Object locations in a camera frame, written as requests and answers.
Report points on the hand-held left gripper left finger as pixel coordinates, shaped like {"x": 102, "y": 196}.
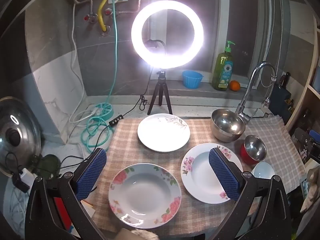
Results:
{"x": 91, "y": 172}

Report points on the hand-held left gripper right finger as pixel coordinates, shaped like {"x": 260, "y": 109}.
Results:
{"x": 223, "y": 175}

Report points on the deep plate with purple flowers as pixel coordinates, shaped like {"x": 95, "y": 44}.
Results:
{"x": 197, "y": 170}

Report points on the light blue ceramic bowl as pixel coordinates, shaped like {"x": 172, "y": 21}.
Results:
{"x": 262, "y": 170}

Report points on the red steel bowl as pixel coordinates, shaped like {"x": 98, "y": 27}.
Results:
{"x": 255, "y": 147}

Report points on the large steel bowl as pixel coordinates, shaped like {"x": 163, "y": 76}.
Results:
{"x": 225, "y": 125}

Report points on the deep plate with pink roses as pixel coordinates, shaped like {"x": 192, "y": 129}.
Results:
{"x": 142, "y": 195}

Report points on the white plate with leaf print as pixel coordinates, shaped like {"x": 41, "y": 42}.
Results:
{"x": 160, "y": 135}

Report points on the beige checked cloth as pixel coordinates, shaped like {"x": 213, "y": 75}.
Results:
{"x": 125, "y": 150}

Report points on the red white cardboard box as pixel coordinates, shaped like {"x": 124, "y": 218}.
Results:
{"x": 61, "y": 212}

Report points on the teal power strip reel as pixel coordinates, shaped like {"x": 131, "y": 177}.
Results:
{"x": 107, "y": 110}

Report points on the white charger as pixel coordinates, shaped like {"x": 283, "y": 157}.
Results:
{"x": 25, "y": 177}

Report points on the orange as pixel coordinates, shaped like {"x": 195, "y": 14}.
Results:
{"x": 235, "y": 86}

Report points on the black knife block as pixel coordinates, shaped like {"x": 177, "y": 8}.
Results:
{"x": 281, "y": 95}

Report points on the steel faucet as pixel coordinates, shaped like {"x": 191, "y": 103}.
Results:
{"x": 252, "y": 80}

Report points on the blue silicone cup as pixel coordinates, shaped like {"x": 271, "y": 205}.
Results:
{"x": 192, "y": 79}

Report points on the green dish soap bottle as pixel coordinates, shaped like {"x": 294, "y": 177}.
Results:
{"x": 223, "y": 72}

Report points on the black tripod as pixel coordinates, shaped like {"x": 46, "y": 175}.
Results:
{"x": 160, "y": 80}

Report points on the wooden shelf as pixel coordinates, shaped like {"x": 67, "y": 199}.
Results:
{"x": 312, "y": 92}

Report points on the red valve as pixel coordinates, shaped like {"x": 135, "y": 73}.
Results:
{"x": 87, "y": 18}
{"x": 108, "y": 12}

